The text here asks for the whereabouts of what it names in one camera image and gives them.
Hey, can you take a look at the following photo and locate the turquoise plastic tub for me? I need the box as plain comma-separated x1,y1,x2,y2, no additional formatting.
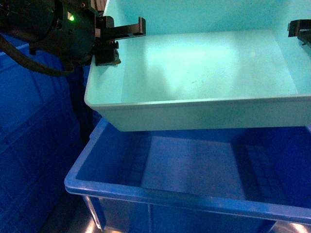
85,0,311,132

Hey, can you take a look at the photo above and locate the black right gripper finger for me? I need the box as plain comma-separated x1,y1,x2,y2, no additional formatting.
287,19,311,48

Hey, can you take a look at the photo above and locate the large open blue crate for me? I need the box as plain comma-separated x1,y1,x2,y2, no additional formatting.
65,120,311,233

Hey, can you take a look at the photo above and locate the left gripper jaw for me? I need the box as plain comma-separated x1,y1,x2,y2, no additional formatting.
94,40,121,66

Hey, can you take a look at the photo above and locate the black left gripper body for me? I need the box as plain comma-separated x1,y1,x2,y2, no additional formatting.
53,0,114,67

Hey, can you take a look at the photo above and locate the tall blue crate left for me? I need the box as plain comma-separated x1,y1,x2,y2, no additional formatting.
0,33,86,233

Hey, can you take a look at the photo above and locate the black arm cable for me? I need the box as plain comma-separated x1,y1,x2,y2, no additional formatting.
0,33,75,78

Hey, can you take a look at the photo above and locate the left gripper hook finger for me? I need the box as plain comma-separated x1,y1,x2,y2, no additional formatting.
102,17,146,40

